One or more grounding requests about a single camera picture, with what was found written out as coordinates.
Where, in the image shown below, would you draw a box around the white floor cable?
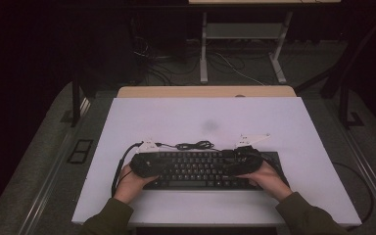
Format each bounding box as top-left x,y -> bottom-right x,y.
214,52 -> 265,86

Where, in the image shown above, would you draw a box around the person's right hand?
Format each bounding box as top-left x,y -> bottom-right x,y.
235,160 -> 294,204

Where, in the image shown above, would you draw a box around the person's left hand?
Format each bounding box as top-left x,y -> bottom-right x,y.
113,163 -> 161,206

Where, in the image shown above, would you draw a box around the wooden table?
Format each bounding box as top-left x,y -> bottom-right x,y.
117,85 -> 298,98

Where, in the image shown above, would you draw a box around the black keyboard cable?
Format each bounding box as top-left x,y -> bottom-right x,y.
156,140 -> 229,153

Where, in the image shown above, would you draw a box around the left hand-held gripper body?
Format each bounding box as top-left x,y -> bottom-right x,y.
129,138 -> 165,179

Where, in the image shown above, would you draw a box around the black computer keyboard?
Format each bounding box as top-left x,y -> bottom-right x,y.
142,150 -> 290,192

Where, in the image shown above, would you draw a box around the left hand-held gripper cable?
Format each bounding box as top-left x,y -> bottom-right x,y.
111,141 -> 144,199

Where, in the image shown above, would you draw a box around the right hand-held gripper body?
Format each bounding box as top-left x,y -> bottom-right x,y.
219,132 -> 271,177

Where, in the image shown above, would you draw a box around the black looped cable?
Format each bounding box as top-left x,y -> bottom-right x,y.
332,161 -> 375,226

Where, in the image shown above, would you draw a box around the black metal stand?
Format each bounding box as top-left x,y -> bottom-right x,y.
295,13 -> 376,130
71,72 -> 97,128

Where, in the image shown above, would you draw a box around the black floor socket frame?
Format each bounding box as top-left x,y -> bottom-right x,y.
67,139 -> 95,165

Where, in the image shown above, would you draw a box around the black floor cables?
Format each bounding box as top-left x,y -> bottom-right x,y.
131,35 -> 210,86

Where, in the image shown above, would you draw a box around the grey metal desk frame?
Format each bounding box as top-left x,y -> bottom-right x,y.
199,12 -> 294,85

